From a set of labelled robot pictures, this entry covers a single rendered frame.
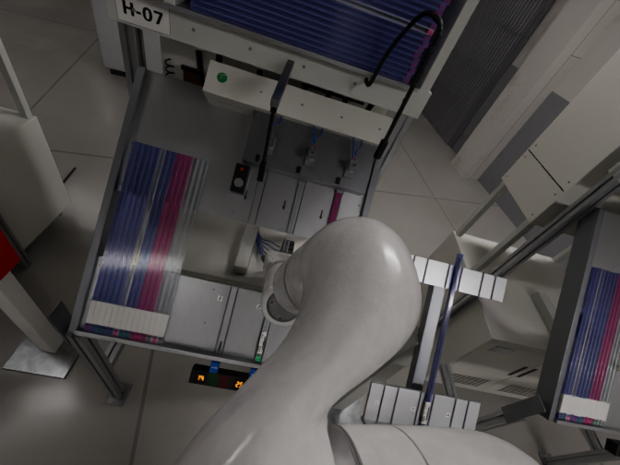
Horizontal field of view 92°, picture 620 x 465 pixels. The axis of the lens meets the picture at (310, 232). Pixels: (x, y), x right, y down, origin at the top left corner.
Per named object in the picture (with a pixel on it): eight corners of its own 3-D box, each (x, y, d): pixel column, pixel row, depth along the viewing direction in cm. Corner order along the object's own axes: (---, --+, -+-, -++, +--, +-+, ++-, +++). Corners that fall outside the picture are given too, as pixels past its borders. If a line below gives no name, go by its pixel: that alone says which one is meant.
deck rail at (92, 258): (89, 325, 83) (76, 333, 76) (82, 324, 82) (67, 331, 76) (154, 78, 84) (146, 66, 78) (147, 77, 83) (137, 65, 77)
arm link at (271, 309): (312, 270, 65) (272, 256, 64) (319, 294, 52) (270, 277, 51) (298, 304, 66) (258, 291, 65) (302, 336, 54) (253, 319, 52)
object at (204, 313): (319, 368, 89) (321, 374, 86) (85, 324, 80) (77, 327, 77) (335, 306, 89) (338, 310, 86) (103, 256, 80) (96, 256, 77)
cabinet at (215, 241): (288, 359, 158) (322, 301, 115) (152, 333, 149) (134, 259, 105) (300, 263, 204) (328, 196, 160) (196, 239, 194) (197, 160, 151)
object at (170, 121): (347, 248, 92) (351, 249, 87) (125, 192, 83) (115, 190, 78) (373, 145, 93) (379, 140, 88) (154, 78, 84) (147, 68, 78)
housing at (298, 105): (368, 159, 94) (387, 147, 80) (212, 112, 87) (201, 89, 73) (375, 134, 94) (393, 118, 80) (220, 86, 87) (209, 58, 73)
